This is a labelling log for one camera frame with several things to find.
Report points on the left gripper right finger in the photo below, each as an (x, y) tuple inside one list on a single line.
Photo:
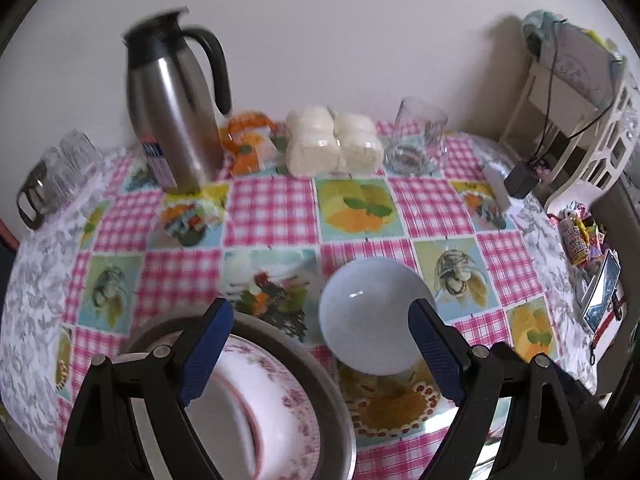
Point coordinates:
[(540, 439)]

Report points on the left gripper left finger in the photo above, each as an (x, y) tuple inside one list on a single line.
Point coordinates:
[(102, 439)]

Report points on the strawberry pattern bowl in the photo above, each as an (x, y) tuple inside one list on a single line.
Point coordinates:
[(223, 426)]

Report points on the stainless steel basin plate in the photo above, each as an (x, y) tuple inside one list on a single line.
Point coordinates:
[(338, 447)]

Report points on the light blue round bowl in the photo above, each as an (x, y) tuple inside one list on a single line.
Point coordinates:
[(363, 315)]

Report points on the grey floral white cloth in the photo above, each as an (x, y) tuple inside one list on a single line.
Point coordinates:
[(33, 307)]

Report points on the pink checkered tablecloth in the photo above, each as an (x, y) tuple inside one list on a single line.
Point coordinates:
[(268, 242)]

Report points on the colourful candy roll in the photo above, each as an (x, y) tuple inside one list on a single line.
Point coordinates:
[(581, 236)]

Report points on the black power adapter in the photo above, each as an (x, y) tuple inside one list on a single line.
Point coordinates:
[(521, 180)]

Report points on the white power strip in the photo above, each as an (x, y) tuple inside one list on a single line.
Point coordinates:
[(495, 177)]

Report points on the clear drinking glass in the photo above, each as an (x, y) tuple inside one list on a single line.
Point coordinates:
[(61, 180), (79, 152)]

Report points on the white plastic chair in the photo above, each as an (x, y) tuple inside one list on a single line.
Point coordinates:
[(584, 175)]

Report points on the orange snack packet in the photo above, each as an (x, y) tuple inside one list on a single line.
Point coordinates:
[(248, 138)]

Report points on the steel thermos jug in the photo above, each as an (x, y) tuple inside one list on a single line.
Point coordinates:
[(177, 82)]

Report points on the bag of steamed buns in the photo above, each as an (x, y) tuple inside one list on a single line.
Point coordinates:
[(323, 142)]

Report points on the paper bag on shelf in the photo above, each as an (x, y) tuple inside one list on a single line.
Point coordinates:
[(577, 55)]

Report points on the glass teapot black handle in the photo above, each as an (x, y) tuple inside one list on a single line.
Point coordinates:
[(37, 197)]

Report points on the glass mug with handle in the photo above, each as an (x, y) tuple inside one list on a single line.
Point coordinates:
[(416, 145)]

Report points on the white wall shelf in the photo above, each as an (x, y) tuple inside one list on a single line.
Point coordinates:
[(549, 115)]

